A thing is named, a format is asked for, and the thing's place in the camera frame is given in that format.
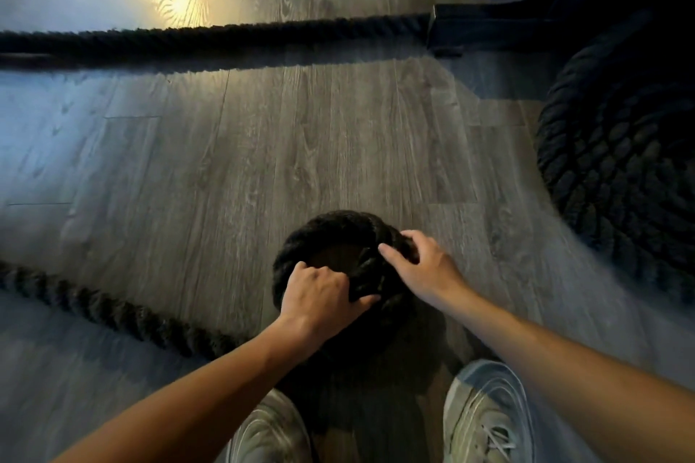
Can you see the person's white sneaker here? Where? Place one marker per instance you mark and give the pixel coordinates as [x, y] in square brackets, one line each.
[486, 414]
[271, 433]

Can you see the person's left white sneaker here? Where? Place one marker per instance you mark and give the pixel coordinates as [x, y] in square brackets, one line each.
[271, 433]

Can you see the person's right white sneaker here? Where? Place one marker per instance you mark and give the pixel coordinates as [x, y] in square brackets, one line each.
[486, 414]

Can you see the person's left forearm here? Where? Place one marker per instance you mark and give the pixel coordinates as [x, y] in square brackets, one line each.
[206, 403]

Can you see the person's left thumb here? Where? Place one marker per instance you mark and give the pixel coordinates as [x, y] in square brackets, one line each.
[365, 303]

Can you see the person's left hand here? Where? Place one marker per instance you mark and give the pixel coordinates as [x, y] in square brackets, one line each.
[317, 300]

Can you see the person's right forearm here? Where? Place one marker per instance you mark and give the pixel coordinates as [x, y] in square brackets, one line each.
[570, 370]

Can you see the person's right hand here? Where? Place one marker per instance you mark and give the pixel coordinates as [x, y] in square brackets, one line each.
[431, 275]

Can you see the person's right thumb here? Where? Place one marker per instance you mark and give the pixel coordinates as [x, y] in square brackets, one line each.
[395, 259]

